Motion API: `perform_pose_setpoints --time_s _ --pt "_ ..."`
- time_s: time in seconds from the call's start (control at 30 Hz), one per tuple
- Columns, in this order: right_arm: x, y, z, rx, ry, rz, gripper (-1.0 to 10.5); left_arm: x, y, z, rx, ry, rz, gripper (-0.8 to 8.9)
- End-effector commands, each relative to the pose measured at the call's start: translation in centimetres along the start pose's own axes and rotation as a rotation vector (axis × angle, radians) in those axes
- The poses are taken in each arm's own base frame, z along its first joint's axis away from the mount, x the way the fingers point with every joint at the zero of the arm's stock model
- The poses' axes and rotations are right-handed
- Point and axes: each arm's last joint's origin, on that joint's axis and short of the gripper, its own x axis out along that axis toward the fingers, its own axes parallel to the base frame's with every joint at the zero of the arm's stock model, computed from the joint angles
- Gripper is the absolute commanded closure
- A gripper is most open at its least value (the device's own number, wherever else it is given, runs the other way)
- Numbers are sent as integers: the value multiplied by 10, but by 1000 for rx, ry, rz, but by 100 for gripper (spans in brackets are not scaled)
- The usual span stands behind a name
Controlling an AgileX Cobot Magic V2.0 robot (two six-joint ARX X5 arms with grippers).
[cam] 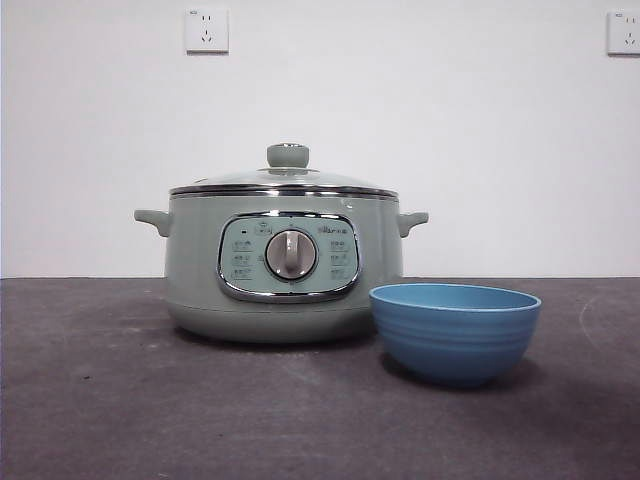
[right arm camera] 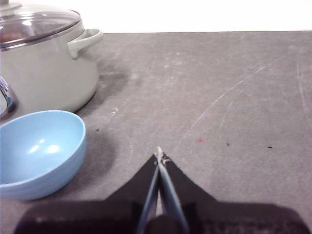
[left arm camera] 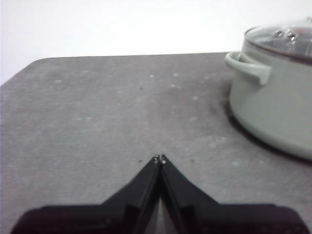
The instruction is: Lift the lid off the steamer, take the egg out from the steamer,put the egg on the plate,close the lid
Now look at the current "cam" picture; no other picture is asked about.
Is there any white wall socket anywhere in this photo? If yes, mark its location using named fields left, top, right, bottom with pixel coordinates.
left=606, top=10, right=640, bottom=57
left=185, top=8, right=231, bottom=55

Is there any blue ribbed bowl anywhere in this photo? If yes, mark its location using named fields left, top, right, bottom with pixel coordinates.
left=368, top=282, right=543, bottom=389

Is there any pale green electric steamer pot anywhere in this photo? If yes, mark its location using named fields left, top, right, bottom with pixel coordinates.
left=133, top=189, right=430, bottom=345

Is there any glass lid with green knob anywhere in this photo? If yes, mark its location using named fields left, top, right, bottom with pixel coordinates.
left=169, top=143, right=401, bottom=197

